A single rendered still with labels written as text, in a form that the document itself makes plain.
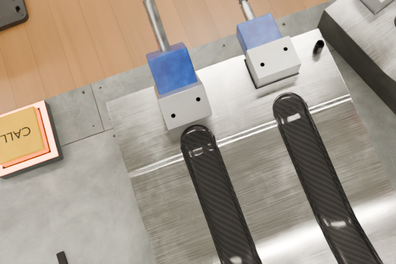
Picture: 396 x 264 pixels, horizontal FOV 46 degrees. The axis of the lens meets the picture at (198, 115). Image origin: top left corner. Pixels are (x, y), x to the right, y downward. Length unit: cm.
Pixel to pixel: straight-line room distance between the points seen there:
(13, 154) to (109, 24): 22
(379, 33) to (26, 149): 46
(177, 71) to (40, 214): 27
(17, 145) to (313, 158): 35
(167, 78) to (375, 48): 26
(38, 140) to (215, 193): 24
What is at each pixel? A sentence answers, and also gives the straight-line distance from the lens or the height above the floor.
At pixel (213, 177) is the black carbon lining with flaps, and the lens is 51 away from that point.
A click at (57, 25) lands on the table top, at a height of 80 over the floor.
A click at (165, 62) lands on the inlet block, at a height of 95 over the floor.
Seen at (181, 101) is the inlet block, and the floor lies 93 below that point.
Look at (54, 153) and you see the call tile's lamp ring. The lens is 61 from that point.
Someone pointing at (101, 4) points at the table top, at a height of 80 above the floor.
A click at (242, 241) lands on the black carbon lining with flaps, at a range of 51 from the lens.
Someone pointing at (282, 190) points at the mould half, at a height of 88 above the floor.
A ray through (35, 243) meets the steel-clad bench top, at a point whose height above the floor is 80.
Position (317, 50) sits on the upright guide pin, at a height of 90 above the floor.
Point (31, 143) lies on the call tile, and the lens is 61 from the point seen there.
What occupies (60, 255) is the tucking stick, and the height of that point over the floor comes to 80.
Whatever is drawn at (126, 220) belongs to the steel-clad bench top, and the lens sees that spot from 60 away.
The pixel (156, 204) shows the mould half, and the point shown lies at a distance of 51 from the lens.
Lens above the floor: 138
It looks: 73 degrees down
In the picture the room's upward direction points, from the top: 11 degrees counter-clockwise
